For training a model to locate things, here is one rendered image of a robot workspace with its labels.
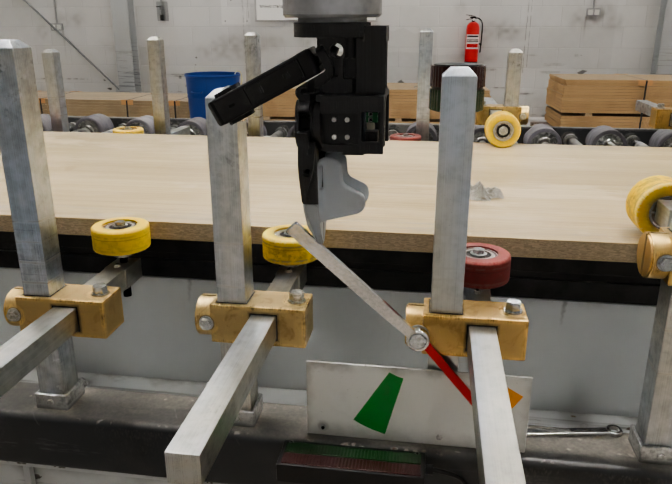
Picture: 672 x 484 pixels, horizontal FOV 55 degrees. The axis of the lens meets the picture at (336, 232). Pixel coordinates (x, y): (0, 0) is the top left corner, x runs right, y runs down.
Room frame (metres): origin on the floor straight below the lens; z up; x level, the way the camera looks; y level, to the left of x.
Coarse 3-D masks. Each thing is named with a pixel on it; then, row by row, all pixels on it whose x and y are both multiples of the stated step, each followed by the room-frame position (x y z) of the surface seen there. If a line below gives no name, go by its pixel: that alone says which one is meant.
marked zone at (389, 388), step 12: (384, 384) 0.66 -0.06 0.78; (396, 384) 0.66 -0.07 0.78; (372, 396) 0.66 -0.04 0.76; (384, 396) 0.66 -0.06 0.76; (396, 396) 0.66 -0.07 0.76; (372, 408) 0.66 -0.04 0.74; (384, 408) 0.66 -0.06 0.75; (360, 420) 0.67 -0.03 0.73; (372, 420) 0.66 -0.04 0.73; (384, 420) 0.66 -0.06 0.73; (384, 432) 0.66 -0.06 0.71
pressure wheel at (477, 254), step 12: (468, 252) 0.77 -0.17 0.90; (480, 252) 0.75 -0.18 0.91; (492, 252) 0.77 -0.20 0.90; (504, 252) 0.76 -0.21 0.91; (468, 264) 0.73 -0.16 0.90; (480, 264) 0.72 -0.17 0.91; (492, 264) 0.72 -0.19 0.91; (504, 264) 0.73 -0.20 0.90; (468, 276) 0.73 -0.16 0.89; (480, 276) 0.72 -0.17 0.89; (492, 276) 0.72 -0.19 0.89; (504, 276) 0.73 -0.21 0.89; (480, 288) 0.72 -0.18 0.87; (492, 288) 0.72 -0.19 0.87
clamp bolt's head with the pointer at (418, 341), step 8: (424, 328) 0.65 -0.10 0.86; (416, 336) 0.64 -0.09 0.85; (424, 336) 0.64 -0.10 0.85; (416, 344) 0.64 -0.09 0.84; (424, 344) 0.64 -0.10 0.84; (432, 352) 0.65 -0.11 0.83; (440, 360) 0.65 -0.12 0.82; (440, 368) 0.65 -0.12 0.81; (448, 368) 0.65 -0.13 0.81; (448, 376) 0.65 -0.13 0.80; (456, 376) 0.65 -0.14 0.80; (456, 384) 0.65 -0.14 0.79; (464, 384) 0.64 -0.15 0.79; (464, 392) 0.64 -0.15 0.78
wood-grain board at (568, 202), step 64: (0, 192) 1.08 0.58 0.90; (64, 192) 1.08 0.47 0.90; (128, 192) 1.08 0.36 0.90; (192, 192) 1.08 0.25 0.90; (256, 192) 1.08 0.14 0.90; (384, 192) 1.08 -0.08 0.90; (512, 192) 1.08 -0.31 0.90; (576, 192) 1.08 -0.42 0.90; (512, 256) 0.84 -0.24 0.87; (576, 256) 0.82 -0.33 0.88
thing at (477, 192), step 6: (474, 186) 1.08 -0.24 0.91; (480, 186) 1.04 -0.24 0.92; (474, 192) 1.05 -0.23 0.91; (480, 192) 1.04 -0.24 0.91; (486, 192) 1.05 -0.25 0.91; (492, 192) 1.05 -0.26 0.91; (498, 192) 1.04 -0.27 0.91; (474, 198) 1.03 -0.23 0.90; (480, 198) 1.03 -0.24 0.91; (486, 198) 1.03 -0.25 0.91; (492, 198) 1.04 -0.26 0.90
